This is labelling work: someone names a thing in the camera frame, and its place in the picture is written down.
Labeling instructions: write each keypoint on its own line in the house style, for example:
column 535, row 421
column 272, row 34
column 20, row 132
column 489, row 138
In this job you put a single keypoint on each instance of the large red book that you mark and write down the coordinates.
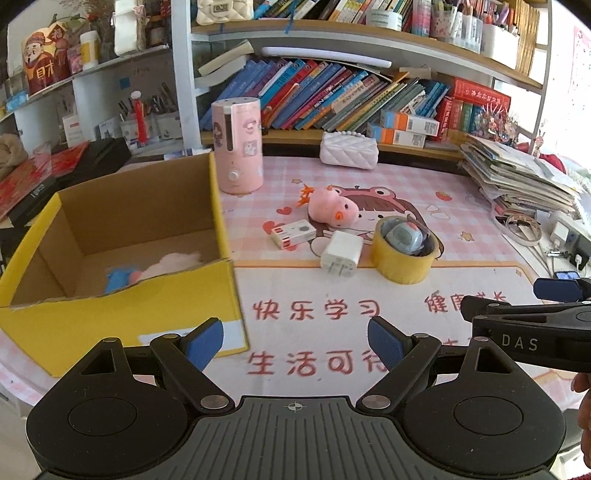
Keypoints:
column 482, row 94

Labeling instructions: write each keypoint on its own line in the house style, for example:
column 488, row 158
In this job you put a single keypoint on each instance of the yellow cardboard box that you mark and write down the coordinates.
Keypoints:
column 115, row 325

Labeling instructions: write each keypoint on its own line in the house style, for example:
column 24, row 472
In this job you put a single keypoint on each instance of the red tassel pen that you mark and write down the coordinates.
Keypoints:
column 140, row 117

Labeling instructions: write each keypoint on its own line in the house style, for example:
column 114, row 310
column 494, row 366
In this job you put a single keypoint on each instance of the pink printed desk mat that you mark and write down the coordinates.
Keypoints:
column 295, row 295

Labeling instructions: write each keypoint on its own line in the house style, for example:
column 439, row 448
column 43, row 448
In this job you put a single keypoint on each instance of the row of upright shelf books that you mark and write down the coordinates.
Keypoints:
column 332, row 10

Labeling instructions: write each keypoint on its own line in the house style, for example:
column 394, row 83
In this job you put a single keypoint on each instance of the flat lying grey books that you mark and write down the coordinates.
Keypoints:
column 221, row 62

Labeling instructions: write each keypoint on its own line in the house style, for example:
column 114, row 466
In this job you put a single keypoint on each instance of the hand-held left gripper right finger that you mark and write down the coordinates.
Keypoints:
column 385, row 342

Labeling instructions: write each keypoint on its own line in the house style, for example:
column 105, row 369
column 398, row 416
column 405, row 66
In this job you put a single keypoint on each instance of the white charger plug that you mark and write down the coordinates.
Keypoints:
column 338, row 254

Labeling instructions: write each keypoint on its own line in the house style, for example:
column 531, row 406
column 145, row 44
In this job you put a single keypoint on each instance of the white power strip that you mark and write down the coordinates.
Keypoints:
column 565, row 233

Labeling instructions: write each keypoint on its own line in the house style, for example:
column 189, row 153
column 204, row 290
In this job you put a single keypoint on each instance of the cream quilted handbag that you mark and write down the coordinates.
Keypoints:
column 224, row 13

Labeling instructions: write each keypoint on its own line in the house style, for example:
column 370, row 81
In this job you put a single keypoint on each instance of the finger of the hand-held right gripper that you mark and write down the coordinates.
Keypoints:
column 489, row 305
column 556, row 288

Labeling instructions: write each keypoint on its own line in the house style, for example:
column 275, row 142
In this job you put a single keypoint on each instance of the white quilted purse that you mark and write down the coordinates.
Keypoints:
column 348, row 152

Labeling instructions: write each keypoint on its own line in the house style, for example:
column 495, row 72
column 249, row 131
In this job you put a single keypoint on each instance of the person's right hand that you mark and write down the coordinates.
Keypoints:
column 585, row 415

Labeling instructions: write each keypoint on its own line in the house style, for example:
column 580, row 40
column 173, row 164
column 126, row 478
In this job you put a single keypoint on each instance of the white round jar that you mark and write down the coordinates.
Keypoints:
column 384, row 19

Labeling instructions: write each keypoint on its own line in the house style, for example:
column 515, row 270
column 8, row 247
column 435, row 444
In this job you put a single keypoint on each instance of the blue plush toy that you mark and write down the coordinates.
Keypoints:
column 121, row 279

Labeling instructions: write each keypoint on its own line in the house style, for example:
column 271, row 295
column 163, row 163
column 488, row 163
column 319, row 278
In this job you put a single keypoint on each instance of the white long slim case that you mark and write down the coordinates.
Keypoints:
column 323, row 55

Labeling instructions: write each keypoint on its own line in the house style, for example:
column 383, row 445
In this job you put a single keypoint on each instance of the white side shelf unit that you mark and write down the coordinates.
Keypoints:
column 92, row 92

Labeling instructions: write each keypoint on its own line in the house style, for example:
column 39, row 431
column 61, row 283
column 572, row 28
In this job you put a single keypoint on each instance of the pink chick plush toy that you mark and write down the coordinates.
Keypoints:
column 330, row 206

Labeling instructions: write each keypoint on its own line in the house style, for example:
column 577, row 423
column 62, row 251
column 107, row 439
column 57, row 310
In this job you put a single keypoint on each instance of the fortune god paper decoration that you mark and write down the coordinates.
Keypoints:
column 44, row 62

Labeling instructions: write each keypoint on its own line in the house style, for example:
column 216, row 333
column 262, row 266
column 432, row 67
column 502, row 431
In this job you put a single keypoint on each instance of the white bookshelf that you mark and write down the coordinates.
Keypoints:
column 184, row 69

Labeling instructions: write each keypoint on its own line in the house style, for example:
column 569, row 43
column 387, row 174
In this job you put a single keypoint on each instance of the red folders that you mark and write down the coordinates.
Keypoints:
column 32, row 177

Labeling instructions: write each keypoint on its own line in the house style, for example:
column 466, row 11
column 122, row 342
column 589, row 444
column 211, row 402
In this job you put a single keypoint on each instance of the colourful beaded headdress ornament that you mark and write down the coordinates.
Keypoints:
column 498, row 122

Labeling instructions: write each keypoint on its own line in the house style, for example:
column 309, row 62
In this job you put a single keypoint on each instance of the clear desk pen holder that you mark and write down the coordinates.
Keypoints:
column 161, row 124

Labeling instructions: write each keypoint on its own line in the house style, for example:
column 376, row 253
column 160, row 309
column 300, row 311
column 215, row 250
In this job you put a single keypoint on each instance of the orange blue white carton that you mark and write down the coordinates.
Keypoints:
column 408, row 122
column 397, row 137

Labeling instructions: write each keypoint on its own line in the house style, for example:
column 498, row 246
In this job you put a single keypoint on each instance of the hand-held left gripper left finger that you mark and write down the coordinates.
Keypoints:
column 205, row 344

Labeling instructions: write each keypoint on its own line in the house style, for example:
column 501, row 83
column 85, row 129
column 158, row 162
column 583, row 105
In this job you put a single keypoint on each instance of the blue grey round gadget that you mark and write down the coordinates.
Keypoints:
column 404, row 237

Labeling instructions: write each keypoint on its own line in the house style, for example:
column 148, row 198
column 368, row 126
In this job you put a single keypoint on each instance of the clear tape roll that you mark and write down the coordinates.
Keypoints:
column 531, row 233

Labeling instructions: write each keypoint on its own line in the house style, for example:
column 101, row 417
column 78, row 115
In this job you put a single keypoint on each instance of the row of pen cups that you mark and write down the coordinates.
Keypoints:
column 466, row 27

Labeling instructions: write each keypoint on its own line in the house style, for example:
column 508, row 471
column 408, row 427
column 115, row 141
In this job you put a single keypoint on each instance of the black flat case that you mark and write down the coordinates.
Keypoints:
column 92, row 159

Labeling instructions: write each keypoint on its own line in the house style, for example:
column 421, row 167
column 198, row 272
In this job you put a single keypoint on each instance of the pale pink plush toy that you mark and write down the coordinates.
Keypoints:
column 173, row 264

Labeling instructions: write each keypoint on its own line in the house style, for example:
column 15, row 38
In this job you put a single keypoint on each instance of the stack of papers and booklets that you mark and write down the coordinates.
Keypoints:
column 517, row 175

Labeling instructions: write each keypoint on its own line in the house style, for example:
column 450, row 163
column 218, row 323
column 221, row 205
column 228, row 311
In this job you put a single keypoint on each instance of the pink cylindrical humidifier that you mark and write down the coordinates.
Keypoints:
column 238, row 147

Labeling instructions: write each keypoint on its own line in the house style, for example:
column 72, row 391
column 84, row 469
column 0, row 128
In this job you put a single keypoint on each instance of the yellow tape roll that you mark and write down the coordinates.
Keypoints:
column 397, row 265

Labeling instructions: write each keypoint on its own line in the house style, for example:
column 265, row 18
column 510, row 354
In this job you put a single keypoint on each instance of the white cup yellow band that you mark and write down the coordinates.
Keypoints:
column 90, row 50

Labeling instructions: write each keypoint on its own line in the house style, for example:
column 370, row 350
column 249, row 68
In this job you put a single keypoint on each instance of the small white red box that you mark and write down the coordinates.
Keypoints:
column 293, row 234

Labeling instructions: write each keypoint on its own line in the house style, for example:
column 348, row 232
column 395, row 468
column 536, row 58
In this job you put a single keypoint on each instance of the row of leaning books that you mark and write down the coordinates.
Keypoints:
column 318, row 97

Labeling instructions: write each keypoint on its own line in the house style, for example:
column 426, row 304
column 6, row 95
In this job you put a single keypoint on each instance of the white bag pink bow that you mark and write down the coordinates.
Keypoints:
column 129, row 30

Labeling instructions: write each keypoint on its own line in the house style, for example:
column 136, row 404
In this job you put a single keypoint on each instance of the red thick dictionary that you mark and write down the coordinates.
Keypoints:
column 448, row 117

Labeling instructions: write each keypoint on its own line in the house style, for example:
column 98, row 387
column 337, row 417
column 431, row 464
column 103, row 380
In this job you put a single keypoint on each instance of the small white carton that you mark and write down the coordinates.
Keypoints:
column 74, row 129

